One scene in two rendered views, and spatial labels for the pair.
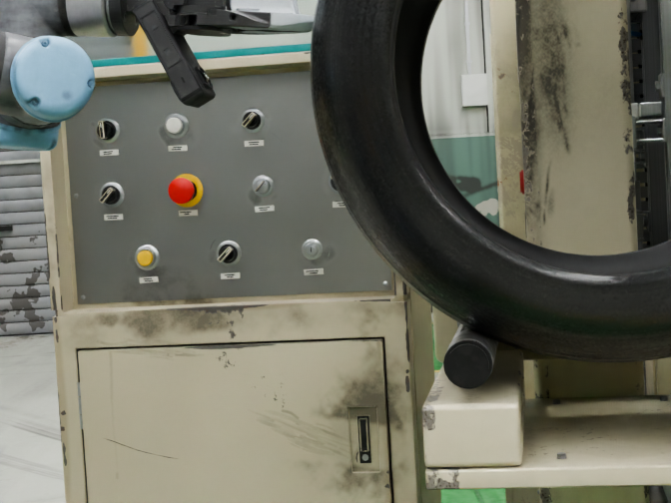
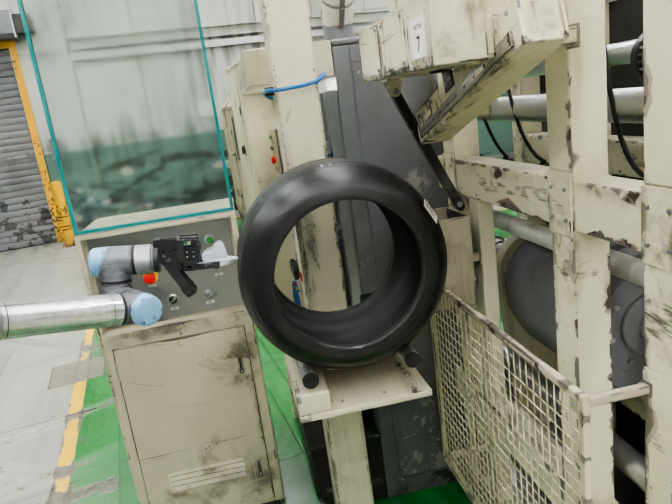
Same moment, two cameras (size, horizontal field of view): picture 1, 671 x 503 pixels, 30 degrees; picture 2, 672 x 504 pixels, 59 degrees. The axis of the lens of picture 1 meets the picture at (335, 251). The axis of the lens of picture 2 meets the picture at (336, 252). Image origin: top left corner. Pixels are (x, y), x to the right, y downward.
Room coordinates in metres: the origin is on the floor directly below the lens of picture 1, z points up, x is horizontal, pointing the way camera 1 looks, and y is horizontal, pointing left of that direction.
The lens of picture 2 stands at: (-0.26, 0.22, 1.59)
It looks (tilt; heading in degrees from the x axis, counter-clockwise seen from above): 14 degrees down; 342
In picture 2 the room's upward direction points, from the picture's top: 8 degrees counter-clockwise
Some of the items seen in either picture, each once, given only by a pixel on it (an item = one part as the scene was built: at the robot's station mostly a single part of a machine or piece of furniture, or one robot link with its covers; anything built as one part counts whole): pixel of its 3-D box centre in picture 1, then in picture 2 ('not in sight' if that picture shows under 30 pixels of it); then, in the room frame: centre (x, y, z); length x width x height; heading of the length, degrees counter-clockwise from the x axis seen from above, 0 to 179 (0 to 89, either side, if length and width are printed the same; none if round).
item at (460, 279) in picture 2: not in sight; (440, 257); (1.44, -0.69, 1.05); 0.20 x 0.15 x 0.30; 171
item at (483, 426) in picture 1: (479, 400); (305, 375); (1.30, -0.14, 0.84); 0.36 x 0.09 x 0.06; 171
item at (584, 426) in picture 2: not in sight; (493, 437); (1.00, -0.57, 0.65); 0.90 x 0.02 x 0.70; 171
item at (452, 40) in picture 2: not in sight; (434, 40); (1.11, -0.55, 1.71); 0.61 x 0.25 x 0.15; 171
